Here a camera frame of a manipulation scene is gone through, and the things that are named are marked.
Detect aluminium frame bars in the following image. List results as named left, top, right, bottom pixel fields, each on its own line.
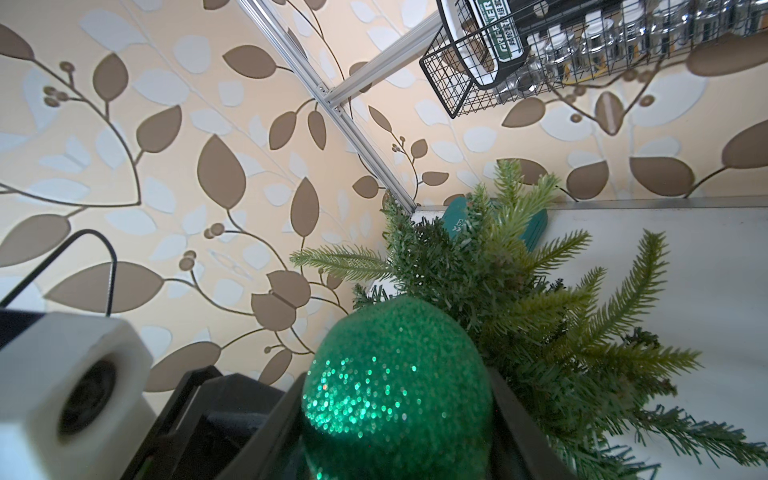
left=239, top=1, right=442, bottom=213

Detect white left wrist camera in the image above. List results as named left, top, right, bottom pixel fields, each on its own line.
left=1, top=309, right=154, bottom=479

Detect green plastic tool case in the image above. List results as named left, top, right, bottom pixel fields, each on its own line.
left=440, top=194, right=549, bottom=252

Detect green glitter ball ornament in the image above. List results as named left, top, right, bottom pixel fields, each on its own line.
left=302, top=295, right=494, bottom=479

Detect socket set in basket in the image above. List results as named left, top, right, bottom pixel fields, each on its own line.
left=437, top=1, right=767, bottom=90

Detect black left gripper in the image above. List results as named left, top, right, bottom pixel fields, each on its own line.
left=122, top=366, right=284, bottom=479

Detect small artificial christmas tree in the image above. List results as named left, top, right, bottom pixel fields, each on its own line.
left=291, top=159, right=767, bottom=479

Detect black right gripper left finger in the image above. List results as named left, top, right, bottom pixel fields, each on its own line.
left=217, top=373, right=311, bottom=480

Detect black wire basket back wall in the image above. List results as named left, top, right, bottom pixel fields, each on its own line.
left=419, top=1, right=767, bottom=118

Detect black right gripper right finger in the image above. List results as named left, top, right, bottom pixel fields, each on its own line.
left=487, top=367, right=576, bottom=480

